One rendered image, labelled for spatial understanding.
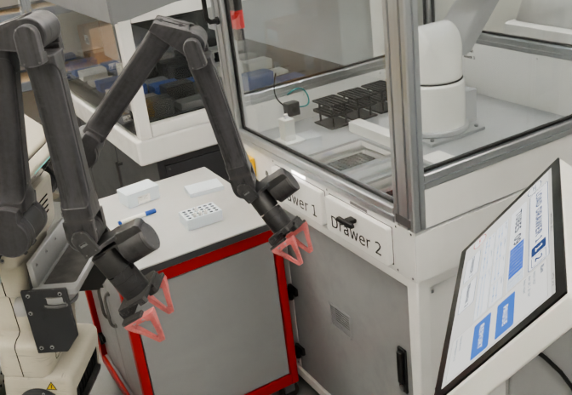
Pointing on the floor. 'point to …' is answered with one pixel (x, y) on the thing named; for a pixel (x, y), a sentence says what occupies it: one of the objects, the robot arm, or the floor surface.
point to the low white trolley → (202, 302)
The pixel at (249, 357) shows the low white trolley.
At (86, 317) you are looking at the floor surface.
